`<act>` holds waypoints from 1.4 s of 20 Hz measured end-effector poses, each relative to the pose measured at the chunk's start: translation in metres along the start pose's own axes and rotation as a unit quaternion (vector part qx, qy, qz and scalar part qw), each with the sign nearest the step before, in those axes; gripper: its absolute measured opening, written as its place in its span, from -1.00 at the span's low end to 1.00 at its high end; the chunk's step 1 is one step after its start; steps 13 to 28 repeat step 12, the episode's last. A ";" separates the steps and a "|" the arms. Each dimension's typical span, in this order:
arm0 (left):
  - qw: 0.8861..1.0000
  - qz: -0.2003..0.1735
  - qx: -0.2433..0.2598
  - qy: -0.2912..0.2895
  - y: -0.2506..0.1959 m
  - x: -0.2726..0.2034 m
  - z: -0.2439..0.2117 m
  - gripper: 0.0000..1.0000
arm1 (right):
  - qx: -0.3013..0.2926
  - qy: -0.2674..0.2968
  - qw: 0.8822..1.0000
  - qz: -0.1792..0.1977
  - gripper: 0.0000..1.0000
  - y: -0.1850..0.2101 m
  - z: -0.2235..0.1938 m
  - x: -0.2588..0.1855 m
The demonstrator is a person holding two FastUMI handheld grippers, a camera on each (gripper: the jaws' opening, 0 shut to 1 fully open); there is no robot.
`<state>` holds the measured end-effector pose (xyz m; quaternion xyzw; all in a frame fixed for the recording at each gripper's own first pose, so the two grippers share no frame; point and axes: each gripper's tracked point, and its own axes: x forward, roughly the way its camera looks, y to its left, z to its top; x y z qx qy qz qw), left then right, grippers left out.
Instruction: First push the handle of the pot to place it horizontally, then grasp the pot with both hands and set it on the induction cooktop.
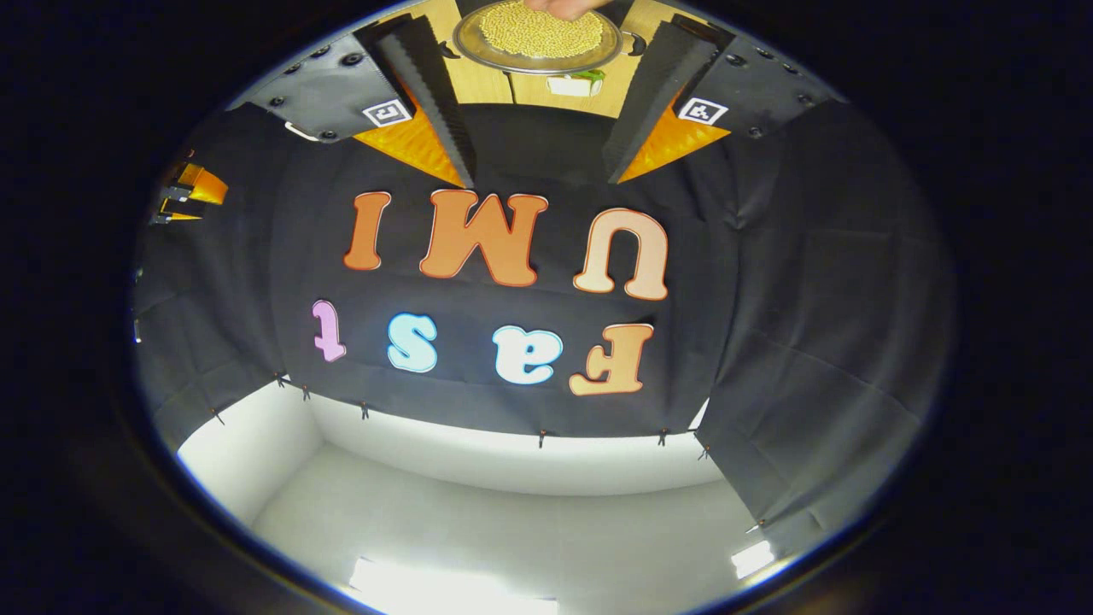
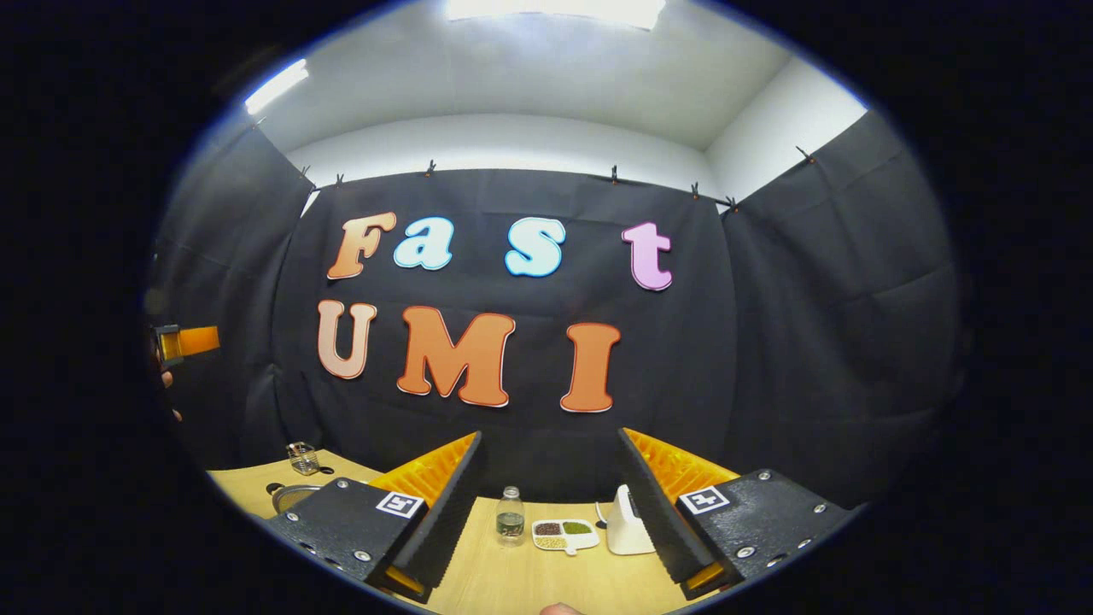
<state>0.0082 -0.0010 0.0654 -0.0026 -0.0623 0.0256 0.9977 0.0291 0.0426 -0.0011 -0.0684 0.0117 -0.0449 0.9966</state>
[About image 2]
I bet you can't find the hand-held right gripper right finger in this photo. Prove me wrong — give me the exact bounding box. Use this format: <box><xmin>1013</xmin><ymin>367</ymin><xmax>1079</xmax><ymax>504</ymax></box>
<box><xmin>619</xmin><ymin>427</ymin><xmax>859</xmax><ymax>601</ymax></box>

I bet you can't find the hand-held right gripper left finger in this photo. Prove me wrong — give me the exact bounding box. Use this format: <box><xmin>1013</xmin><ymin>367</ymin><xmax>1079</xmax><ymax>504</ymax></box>
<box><xmin>260</xmin><ymin>430</ymin><xmax>483</xmax><ymax>603</ymax></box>

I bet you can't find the steel pot with black handles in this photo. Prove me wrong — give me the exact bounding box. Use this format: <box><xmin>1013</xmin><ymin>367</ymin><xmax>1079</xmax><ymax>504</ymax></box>
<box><xmin>266</xmin><ymin>483</ymin><xmax>325</xmax><ymax>515</ymax></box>

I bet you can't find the clear plastic water bottle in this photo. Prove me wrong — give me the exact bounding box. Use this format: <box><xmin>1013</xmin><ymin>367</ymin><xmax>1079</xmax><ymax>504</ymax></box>
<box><xmin>495</xmin><ymin>486</ymin><xmax>526</xmax><ymax>546</ymax></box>

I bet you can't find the white divided bean dish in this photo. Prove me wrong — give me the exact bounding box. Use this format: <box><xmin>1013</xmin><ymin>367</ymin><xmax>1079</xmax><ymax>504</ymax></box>
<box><xmin>531</xmin><ymin>518</ymin><xmax>600</xmax><ymax>554</ymax></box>

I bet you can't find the black backdrop cloth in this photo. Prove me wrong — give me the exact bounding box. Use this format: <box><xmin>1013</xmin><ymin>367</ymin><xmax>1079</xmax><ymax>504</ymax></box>
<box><xmin>149</xmin><ymin>111</ymin><xmax>961</xmax><ymax>513</ymax></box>

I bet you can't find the narrow ceiling light panel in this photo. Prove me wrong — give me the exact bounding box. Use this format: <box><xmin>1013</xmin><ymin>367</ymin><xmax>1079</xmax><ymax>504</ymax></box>
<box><xmin>245</xmin><ymin>58</ymin><xmax>310</xmax><ymax>116</ymax></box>

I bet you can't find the row of black cloth clips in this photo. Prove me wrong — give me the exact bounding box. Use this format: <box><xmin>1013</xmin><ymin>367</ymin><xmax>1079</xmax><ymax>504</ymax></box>
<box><xmin>299</xmin><ymin>145</ymin><xmax>816</xmax><ymax>214</ymax></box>

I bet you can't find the large ceiling light panel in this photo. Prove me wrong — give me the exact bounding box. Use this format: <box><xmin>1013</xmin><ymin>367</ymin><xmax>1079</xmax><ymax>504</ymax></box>
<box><xmin>444</xmin><ymin>0</ymin><xmax>667</xmax><ymax>31</ymax></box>

